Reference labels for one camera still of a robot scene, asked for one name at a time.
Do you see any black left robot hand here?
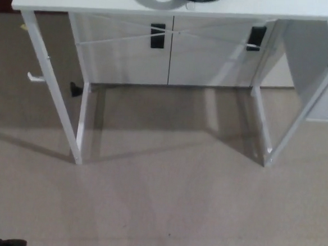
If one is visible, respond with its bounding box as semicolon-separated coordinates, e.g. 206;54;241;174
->
0;238;28;246

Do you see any white hook on table leg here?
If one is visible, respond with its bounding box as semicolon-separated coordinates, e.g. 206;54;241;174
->
25;71;46;86

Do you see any black door stop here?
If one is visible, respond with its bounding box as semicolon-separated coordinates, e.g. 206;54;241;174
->
68;81;85;98

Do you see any white cabinet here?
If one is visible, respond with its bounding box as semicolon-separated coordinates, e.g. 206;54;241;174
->
64;3;301;98

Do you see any black cabinet handle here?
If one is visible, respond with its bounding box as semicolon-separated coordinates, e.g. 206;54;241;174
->
247;25;266;52
149;22;166;50

